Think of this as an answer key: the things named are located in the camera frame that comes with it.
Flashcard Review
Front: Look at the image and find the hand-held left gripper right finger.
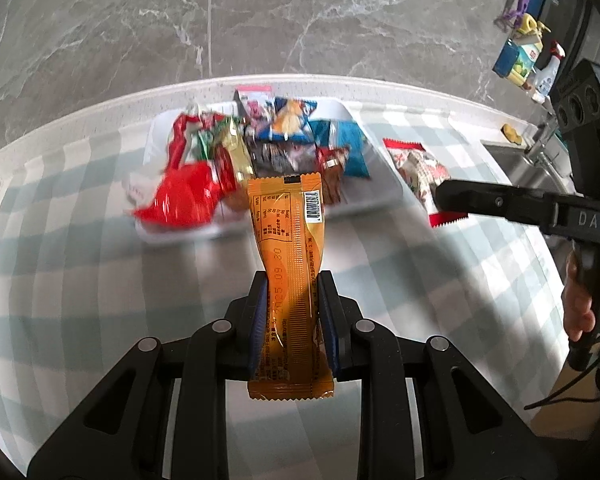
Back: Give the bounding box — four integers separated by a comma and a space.
316, 270, 566, 480

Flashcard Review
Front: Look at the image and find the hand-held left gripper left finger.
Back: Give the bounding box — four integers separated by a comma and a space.
27, 271, 269, 480

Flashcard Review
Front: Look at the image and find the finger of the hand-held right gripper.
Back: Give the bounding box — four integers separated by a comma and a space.
436, 177, 556, 233

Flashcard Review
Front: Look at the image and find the red white printed snack packet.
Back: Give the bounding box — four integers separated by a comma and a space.
382, 137, 468, 229

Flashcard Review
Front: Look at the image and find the orange snack bar packet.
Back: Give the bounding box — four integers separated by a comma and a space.
246, 172, 337, 402

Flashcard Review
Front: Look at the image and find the white plastic tray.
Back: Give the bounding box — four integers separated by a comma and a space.
132, 99, 405, 241

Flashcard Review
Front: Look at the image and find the light blue snack packet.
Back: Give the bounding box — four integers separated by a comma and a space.
310, 119, 371, 179

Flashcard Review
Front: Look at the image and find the brown red snack packet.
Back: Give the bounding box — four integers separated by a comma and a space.
316, 146, 351, 206

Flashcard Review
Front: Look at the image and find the clear bread packet orange print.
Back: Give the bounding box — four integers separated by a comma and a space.
215, 120, 255, 211

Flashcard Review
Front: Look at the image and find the black snack packet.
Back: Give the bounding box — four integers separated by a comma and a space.
250, 141, 321, 178

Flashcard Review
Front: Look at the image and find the green candy packet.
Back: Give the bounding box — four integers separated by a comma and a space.
192, 114, 231, 161

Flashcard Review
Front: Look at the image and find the dark blue cookie packet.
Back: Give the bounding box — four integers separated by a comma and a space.
257, 97, 318, 143

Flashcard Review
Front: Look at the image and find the white red-striped snack packet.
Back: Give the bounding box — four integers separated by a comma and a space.
167, 110, 201, 171

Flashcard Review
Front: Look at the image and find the pink cartoon snack packet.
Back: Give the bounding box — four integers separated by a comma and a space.
234, 87, 275, 128

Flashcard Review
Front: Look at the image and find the person's right hand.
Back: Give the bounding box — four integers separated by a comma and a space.
561, 251, 600, 343

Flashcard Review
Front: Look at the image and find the steel sink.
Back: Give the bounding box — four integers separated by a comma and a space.
482, 140, 581, 196

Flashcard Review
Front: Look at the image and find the steel faucet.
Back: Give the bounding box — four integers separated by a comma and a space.
525, 110, 561, 166

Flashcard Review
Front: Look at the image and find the white spray bottle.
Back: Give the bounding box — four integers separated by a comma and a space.
527, 41, 566, 98

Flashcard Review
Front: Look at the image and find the yellow dish soap bottle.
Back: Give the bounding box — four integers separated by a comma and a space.
507, 12, 546, 86

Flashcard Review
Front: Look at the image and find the blue plastic holder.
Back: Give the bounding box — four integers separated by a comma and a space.
492, 40, 521, 78

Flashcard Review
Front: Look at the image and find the green white checked tablecloth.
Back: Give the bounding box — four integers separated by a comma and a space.
0, 92, 576, 480

